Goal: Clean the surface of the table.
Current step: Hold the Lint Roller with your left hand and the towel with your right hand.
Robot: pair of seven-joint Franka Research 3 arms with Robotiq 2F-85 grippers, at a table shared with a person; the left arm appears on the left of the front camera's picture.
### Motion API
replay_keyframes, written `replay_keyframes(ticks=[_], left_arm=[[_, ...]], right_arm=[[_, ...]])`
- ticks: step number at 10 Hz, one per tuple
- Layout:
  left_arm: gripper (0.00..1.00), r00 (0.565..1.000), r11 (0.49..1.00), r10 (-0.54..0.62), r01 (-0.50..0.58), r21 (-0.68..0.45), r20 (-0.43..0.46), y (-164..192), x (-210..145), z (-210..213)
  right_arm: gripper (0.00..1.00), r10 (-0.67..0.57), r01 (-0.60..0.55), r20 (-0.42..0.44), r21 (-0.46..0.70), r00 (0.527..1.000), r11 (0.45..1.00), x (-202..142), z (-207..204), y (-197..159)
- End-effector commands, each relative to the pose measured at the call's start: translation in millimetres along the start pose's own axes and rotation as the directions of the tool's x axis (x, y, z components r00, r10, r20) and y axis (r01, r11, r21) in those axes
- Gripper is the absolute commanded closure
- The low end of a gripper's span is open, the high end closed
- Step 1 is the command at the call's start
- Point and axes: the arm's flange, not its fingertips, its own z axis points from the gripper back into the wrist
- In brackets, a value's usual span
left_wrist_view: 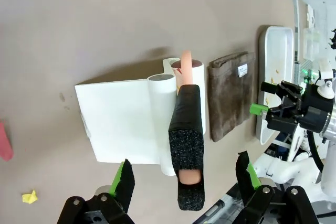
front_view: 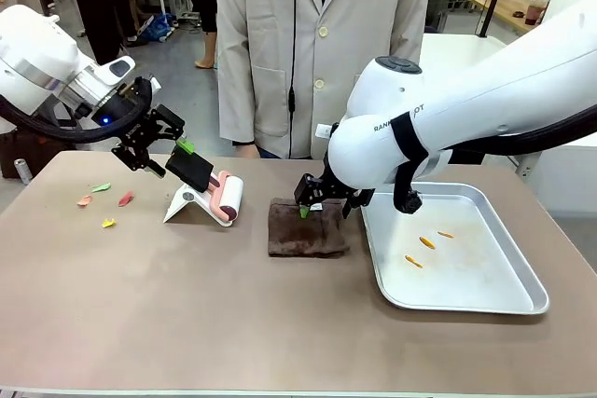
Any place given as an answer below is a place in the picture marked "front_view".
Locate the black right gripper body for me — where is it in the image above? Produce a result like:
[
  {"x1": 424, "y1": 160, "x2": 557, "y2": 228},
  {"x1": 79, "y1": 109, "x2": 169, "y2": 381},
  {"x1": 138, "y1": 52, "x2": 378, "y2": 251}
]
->
[{"x1": 292, "y1": 172, "x2": 375, "y2": 208}]

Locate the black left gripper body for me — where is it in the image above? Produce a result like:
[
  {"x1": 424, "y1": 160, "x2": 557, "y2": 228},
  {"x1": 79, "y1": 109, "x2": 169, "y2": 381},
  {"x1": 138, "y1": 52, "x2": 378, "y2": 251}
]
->
[{"x1": 118, "y1": 108, "x2": 164, "y2": 159}]

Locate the brown towel with white label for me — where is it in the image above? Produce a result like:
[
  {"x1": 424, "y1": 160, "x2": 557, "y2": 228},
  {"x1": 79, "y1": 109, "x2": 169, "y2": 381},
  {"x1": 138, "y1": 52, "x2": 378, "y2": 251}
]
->
[{"x1": 267, "y1": 196, "x2": 351, "y2": 259}]

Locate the black rectangular block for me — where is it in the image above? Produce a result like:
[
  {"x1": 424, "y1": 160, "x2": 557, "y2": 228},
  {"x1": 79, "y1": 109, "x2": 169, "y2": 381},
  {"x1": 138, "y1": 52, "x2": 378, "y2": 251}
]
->
[{"x1": 165, "y1": 151, "x2": 215, "y2": 193}]

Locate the white lint roller stand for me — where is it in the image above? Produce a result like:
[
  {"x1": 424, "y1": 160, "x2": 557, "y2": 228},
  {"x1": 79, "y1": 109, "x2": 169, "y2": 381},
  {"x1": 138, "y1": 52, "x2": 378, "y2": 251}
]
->
[{"x1": 162, "y1": 183, "x2": 234, "y2": 228}]

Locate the blue bag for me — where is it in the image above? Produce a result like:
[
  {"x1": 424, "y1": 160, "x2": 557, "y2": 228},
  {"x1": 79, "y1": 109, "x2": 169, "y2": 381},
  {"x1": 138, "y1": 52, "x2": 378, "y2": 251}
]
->
[{"x1": 138, "y1": 13, "x2": 177, "y2": 44}]

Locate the person in beige coat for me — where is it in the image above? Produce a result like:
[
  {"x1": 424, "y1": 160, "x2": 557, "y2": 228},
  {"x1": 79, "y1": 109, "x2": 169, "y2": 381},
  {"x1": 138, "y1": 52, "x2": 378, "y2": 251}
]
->
[{"x1": 215, "y1": 0, "x2": 433, "y2": 160}]

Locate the dark brown box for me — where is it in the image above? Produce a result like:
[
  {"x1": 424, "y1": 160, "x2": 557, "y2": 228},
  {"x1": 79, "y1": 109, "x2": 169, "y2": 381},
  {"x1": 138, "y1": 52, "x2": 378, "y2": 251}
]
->
[{"x1": 0, "y1": 130, "x2": 62, "y2": 180}]

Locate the bystander with bare legs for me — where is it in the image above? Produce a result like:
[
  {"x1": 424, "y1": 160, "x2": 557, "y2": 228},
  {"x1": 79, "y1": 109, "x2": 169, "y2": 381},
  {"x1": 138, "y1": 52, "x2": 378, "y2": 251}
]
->
[{"x1": 194, "y1": 0, "x2": 220, "y2": 71}]

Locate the silver metal can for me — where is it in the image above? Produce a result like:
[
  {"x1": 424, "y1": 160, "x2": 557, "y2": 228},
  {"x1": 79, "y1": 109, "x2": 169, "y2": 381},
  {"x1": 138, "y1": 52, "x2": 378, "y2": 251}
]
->
[{"x1": 13, "y1": 158, "x2": 32, "y2": 184}]

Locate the bystander in black trousers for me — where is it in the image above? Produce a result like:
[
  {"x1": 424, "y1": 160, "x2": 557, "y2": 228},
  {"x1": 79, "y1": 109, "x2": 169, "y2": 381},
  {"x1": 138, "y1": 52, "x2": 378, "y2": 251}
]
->
[{"x1": 68, "y1": 0, "x2": 141, "y2": 66}]

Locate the silver metal tray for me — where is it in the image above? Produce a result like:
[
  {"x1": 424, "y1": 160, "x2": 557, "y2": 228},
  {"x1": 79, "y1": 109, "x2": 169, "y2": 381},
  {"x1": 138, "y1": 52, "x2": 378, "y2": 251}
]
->
[{"x1": 361, "y1": 181, "x2": 550, "y2": 316}]

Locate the white side table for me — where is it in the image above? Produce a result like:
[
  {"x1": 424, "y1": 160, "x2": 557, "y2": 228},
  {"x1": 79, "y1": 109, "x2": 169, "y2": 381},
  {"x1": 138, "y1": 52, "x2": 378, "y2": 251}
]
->
[{"x1": 419, "y1": 33, "x2": 508, "y2": 74}]

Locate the light wooden workbench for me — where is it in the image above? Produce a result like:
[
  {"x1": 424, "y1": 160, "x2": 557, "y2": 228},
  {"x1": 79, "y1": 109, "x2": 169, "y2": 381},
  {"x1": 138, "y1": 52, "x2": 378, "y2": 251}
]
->
[{"x1": 467, "y1": 0, "x2": 561, "y2": 36}]

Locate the bottle with dark liquid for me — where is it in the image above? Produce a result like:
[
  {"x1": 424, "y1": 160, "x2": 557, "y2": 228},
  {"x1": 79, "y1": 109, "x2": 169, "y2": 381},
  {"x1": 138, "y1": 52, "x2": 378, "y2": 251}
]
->
[{"x1": 524, "y1": 0, "x2": 548, "y2": 26}]

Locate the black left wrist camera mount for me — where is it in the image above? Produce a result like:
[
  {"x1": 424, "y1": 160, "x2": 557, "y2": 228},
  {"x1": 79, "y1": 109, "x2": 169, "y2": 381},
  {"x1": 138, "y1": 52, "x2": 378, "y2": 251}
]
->
[{"x1": 121, "y1": 75, "x2": 162, "y2": 108}]

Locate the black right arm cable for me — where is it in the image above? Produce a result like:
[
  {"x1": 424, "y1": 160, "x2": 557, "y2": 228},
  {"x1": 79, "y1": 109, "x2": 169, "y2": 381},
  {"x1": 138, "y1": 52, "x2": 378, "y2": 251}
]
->
[{"x1": 393, "y1": 107, "x2": 597, "y2": 215}]

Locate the pink handled lint roller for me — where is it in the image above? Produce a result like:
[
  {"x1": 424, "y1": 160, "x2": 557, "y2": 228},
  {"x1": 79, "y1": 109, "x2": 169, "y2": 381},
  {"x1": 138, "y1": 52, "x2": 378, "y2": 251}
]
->
[{"x1": 204, "y1": 169, "x2": 246, "y2": 227}]

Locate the black left arm hose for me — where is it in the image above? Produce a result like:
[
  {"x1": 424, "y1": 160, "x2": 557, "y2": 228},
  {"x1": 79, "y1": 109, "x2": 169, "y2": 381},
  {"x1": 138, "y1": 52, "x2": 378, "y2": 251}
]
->
[{"x1": 0, "y1": 93, "x2": 155, "y2": 145}]

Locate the black cord on coat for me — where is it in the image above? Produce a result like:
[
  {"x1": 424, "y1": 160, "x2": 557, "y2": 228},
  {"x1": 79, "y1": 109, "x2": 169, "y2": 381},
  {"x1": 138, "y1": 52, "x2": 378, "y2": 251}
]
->
[{"x1": 287, "y1": 0, "x2": 300, "y2": 115}]

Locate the black strap on arm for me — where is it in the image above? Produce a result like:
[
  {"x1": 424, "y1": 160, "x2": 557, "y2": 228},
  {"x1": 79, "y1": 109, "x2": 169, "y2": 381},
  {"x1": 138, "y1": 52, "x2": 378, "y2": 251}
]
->
[{"x1": 390, "y1": 113, "x2": 430, "y2": 164}]

